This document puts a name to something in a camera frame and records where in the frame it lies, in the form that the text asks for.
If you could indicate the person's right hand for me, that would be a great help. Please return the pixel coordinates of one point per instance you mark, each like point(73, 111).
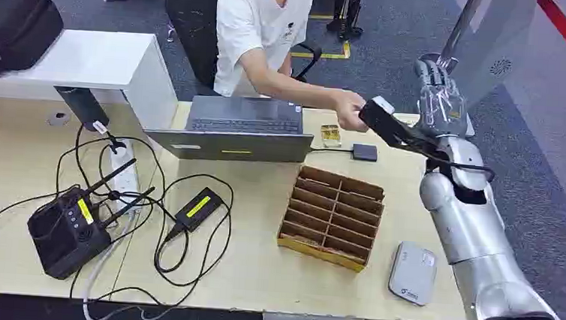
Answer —
point(351, 111)

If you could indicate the small black usb hub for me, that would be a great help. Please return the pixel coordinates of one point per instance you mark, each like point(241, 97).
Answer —
point(364, 152)

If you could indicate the person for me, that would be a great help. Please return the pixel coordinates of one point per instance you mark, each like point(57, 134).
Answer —
point(258, 17)

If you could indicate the black bag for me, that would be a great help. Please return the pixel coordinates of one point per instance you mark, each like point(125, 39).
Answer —
point(10, 25)

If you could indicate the black router with antennas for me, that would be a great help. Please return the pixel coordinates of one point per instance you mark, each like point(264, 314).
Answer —
point(66, 233)

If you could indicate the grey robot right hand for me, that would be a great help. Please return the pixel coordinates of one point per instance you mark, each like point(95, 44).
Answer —
point(441, 107)

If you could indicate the round grey desk grommet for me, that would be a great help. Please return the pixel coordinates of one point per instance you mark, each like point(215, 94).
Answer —
point(59, 119)

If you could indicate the white desk shelf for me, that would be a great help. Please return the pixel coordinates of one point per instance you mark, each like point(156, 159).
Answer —
point(85, 60)

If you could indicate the black adapter with yellow label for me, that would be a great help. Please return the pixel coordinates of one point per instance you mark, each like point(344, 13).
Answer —
point(198, 209)

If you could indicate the black robot legs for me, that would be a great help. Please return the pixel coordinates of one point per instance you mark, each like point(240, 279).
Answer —
point(346, 8)

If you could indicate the white power strip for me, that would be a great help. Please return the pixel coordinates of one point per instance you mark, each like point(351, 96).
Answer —
point(123, 177)

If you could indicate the stack of cards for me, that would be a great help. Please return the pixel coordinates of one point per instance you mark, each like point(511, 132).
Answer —
point(330, 136)

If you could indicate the black cylinder post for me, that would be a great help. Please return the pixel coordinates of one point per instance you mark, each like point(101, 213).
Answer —
point(83, 107)

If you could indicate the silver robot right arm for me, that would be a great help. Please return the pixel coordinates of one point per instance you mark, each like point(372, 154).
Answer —
point(472, 232)

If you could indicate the grey laptop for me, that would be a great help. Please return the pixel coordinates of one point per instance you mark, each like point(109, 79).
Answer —
point(234, 143)

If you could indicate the grey flat router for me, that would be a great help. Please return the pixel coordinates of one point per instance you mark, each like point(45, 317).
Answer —
point(412, 273)

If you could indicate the wooden card box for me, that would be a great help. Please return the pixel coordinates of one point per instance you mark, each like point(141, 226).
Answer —
point(331, 217)

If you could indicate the chrome stanchion post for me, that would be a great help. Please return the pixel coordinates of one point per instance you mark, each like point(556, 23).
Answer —
point(459, 31)

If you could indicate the silver standing panel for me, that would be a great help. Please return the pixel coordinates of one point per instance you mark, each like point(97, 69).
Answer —
point(495, 44)

